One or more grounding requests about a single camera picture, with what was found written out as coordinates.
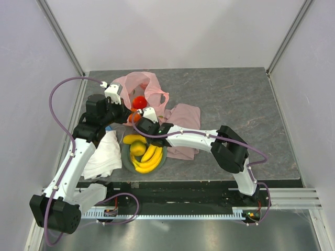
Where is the mauve folded cloth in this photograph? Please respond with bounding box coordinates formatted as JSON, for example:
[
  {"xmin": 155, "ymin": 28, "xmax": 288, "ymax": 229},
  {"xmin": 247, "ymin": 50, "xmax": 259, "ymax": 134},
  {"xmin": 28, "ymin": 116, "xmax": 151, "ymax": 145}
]
[{"xmin": 163, "ymin": 102, "xmax": 202, "ymax": 161}]

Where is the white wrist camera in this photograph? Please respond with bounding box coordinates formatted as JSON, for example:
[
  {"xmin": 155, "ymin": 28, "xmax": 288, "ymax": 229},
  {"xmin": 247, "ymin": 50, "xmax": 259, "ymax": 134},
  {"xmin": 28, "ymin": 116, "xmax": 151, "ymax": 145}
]
[
  {"xmin": 100, "ymin": 82, "xmax": 122, "ymax": 105},
  {"xmin": 139, "ymin": 107, "xmax": 158, "ymax": 123}
]

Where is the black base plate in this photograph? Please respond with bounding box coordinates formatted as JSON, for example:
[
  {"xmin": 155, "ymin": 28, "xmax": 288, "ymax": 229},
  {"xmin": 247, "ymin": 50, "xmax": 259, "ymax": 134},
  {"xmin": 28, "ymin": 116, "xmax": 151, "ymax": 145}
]
[{"xmin": 75, "ymin": 180, "xmax": 273, "ymax": 210}]

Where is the white slotted cable duct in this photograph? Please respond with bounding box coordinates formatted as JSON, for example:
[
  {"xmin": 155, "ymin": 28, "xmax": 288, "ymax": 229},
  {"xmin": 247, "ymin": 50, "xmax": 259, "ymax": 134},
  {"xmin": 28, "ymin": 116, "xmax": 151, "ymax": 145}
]
[{"xmin": 82, "ymin": 207, "xmax": 245, "ymax": 221}]

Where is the yellow banana bunch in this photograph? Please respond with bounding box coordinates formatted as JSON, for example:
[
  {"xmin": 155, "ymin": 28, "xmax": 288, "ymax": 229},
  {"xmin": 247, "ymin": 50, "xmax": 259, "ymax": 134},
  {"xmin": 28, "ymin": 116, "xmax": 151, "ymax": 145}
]
[{"xmin": 130, "ymin": 144, "xmax": 163, "ymax": 174}]

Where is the grey-green plate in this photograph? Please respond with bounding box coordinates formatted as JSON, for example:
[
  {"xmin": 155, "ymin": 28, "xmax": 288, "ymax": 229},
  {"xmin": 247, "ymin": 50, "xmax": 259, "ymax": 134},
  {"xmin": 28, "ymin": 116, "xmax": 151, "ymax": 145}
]
[{"xmin": 121, "ymin": 142, "xmax": 167, "ymax": 175}]

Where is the aluminium frame post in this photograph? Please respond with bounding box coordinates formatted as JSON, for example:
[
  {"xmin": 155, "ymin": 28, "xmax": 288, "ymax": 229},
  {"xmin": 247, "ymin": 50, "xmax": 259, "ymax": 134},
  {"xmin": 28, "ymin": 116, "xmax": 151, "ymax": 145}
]
[
  {"xmin": 37, "ymin": 0, "xmax": 86, "ymax": 76},
  {"xmin": 266, "ymin": 0, "xmax": 314, "ymax": 77}
]

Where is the pink plastic bag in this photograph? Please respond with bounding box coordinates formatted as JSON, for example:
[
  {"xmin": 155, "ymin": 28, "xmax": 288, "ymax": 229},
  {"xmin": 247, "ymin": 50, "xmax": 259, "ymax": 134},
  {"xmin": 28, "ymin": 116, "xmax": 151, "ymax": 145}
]
[{"xmin": 112, "ymin": 72, "xmax": 169, "ymax": 122}]

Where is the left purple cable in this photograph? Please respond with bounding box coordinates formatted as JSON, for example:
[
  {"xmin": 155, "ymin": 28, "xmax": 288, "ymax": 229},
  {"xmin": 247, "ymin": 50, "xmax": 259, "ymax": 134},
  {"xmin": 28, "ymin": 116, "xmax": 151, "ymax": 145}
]
[{"xmin": 43, "ymin": 77, "xmax": 104, "ymax": 247}]

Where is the purple cable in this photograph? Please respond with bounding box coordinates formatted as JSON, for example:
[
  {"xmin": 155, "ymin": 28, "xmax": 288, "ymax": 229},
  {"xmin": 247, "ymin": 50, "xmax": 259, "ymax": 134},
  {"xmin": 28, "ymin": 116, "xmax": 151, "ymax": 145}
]
[
  {"xmin": 43, "ymin": 77, "xmax": 104, "ymax": 247},
  {"xmin": 131, "ymin": 111, "xmax": 272, "ymax": 227}
]

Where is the right aluminium frame post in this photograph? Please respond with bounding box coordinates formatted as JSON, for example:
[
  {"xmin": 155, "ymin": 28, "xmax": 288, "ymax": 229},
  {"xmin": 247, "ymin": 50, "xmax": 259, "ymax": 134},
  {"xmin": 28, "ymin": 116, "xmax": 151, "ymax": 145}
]
[{"xmin": 266, "ymin": 0, "xmax": 314, "ymax": 77}]

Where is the green-yellow mango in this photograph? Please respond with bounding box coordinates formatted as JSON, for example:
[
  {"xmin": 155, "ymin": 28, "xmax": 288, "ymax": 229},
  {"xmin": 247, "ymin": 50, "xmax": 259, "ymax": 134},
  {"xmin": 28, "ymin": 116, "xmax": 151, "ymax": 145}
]
[{"xmin": 130, "ymin": 141, "xmax": 147, "ymax": 157}]

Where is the orange tangerine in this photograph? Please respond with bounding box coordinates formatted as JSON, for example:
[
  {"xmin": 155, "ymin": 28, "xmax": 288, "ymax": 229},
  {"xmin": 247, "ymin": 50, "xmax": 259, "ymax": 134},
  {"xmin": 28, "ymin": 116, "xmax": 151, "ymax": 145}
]
[{"xmin": 128, "ymin": 108, "xmax": 141, "ymax": 123}]

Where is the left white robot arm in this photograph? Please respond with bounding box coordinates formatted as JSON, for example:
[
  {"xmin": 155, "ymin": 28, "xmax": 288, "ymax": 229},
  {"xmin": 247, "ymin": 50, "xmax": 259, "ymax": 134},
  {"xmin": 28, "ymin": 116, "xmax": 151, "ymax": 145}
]
[{"xmin": 29, "ymin": 94, "xmax": 131, "ymax": 234}]

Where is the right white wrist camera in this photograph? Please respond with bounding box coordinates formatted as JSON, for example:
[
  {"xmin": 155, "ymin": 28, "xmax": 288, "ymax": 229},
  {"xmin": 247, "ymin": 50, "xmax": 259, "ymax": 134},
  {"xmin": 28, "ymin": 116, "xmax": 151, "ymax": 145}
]
[{"xmin": 139, "ymin": 107, "xmax": 158, "ymax": 123}]

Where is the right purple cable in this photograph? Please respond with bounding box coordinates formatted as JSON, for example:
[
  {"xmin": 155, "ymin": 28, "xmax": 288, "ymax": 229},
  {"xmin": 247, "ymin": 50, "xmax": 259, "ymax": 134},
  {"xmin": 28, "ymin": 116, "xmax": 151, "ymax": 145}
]
[{"xmin": 131, "ymin": 111, "xmax": 272, "ymax": 227}]

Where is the red-yellow apple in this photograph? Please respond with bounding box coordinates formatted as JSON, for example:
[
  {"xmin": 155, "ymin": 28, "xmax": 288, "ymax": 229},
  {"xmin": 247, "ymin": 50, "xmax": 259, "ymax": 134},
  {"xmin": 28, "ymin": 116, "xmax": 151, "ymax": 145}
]
[{"xmin": 132, "ymin": 96, "xmax": 148, "ymax": 109}]

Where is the aluminium rail front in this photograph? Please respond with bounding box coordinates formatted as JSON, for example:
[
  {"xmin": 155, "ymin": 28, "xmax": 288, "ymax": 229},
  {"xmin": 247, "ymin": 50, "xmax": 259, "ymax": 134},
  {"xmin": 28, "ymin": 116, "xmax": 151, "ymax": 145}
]
[{"xmin": 39, "ymin": 187, "xmax": 322, "ymax": 210}]

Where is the yellow mango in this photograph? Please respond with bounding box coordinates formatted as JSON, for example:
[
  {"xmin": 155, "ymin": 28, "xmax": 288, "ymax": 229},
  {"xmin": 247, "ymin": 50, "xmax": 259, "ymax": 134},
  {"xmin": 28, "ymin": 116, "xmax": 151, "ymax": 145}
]
[{"xmin": 122, "ymin": 134, "xmax": 147, "ymax": 145}]

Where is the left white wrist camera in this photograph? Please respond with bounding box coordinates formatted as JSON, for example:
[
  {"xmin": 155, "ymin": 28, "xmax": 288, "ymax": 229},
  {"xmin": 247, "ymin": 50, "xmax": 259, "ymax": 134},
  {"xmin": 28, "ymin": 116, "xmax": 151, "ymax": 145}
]
[{"xmin": 100, "ymin": 82, "xmax": 122, "ymax": 105}]

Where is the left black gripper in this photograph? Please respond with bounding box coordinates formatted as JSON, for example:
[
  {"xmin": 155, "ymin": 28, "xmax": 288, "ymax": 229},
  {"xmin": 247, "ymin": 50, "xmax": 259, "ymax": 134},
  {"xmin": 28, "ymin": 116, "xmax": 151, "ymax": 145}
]
[{"xmin": 100, "ymin": 96, "xmax": 131, "ymax": 127}]

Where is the white cloth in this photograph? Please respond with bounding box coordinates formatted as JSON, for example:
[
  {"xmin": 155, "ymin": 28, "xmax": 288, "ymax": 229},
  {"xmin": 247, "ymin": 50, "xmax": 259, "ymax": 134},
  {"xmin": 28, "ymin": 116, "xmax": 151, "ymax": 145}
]
[{"xmin": 82, "ymin": 130, "xmax": 122, "ymax": 180}]

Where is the left aluminium frame post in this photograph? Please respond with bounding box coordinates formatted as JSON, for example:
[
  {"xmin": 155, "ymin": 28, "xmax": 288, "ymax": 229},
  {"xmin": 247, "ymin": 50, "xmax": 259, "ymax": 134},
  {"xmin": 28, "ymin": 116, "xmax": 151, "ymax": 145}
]
[{"xmin": 37, "ymin": 0, "xmax": 86, "ymax": 76}]

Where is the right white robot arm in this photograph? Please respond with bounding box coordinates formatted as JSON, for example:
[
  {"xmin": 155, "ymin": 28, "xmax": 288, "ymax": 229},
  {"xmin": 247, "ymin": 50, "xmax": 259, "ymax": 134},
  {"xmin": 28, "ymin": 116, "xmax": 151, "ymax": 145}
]
[{"xmin": 135, "ymin": 118, "xmax": 260, "ymax": 206}]

